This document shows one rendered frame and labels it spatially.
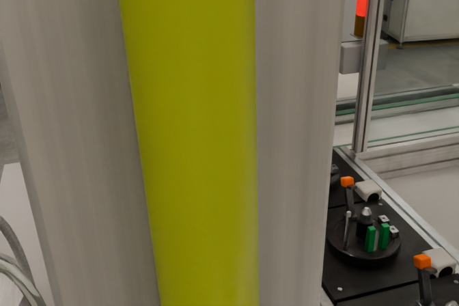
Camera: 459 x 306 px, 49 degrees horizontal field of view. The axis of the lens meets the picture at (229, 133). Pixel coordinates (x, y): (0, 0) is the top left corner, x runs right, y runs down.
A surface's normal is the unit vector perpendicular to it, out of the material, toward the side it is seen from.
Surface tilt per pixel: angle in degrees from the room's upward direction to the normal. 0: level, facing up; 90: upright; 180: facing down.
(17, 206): 0
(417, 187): 0
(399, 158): 90
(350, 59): 90
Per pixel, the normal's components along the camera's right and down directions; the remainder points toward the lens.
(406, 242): -0.02, -0.89
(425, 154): 0.28, 0.43
